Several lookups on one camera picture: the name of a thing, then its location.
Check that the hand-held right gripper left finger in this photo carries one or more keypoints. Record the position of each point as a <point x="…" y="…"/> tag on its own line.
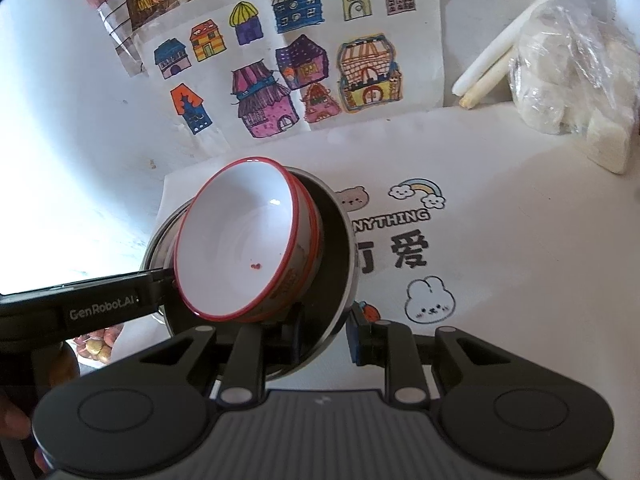
<point x="250" y="355"/>

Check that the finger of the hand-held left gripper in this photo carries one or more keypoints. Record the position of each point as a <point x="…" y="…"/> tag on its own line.
<point x="157" y="285"/>

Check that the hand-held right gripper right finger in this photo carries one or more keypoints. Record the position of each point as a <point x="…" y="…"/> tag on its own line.
<point x="359" y="340"/>

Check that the large shallow steel plate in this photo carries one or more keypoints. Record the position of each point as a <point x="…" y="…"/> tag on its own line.
<point x="152" y="245"/>
<point x="167" y="230"/>

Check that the deep steel bowl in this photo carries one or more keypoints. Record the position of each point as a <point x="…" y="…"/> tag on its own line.
<point x="332" y="270"/>

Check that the small white red-rimmed bowl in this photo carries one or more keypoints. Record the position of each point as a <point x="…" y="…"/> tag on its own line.
<point x="307" y="240"/>
<point x="235" y="240"/>

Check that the person's left hand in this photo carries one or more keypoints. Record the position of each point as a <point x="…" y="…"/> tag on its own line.
<point x="12" y="417"/>

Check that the bag of red gold candies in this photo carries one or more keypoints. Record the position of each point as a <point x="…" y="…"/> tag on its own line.
<point x="97" y="345"/>

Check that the white printed tablecloth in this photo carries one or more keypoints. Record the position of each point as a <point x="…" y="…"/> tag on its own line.
<point x="500" y="210"/>

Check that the coloured houses drawing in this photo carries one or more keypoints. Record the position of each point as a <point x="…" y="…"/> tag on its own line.
<point x="300" y="60"/>

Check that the cream stick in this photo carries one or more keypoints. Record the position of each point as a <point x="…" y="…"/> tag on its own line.
<point x="487" y="82"/>

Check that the white stick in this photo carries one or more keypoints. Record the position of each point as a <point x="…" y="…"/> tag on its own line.
<point x="500" y="45"/>

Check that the clear bag of white buns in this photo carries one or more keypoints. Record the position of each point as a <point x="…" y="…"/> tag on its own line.
<point x="575" y="75"/>

